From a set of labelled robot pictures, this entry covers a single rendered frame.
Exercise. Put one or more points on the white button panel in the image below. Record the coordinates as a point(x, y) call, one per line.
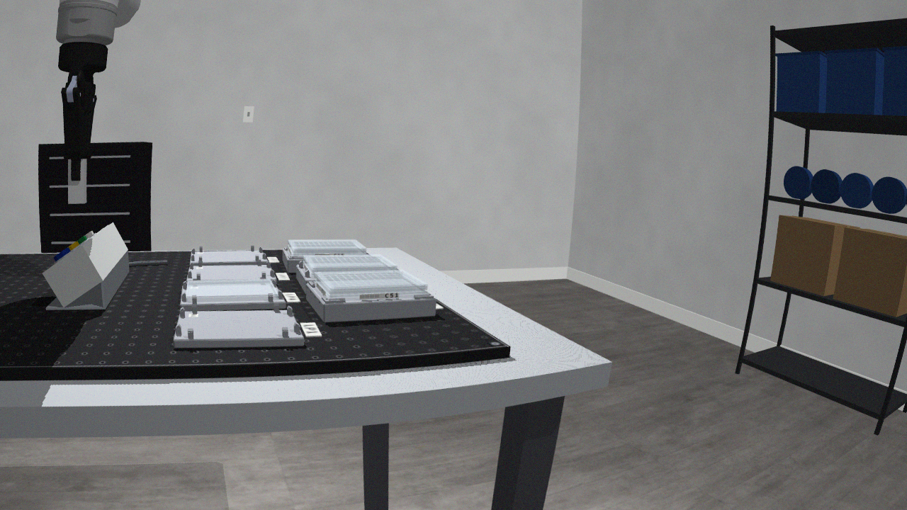
point(97, 264)

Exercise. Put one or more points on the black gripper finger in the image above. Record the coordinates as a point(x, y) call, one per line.
point(74, 139)
point(89, 122)

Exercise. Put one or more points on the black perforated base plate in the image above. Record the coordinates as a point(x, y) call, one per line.
point(132, 339)

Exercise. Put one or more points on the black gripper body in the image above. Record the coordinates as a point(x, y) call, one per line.
point(82, 59)

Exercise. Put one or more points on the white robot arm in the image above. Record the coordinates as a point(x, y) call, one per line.
point(93, 21)

